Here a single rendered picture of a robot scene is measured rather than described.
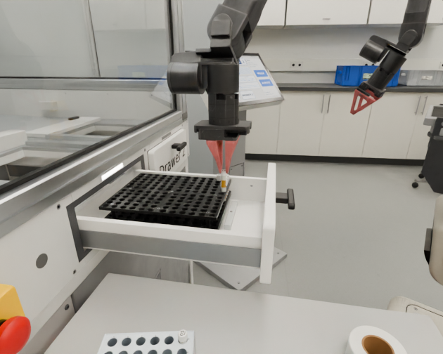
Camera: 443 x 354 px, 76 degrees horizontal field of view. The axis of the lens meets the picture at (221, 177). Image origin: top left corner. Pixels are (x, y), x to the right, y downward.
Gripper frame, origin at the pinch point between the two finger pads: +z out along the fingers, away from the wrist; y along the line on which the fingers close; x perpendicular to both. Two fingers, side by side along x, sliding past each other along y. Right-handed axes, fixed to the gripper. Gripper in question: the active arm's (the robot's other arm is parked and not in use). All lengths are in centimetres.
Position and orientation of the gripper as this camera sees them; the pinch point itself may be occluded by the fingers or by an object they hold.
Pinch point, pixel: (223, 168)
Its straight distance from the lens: 56.7
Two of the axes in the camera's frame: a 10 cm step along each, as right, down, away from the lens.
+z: 0.1, 9.4, 3.5
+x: 1.8, -3.5, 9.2
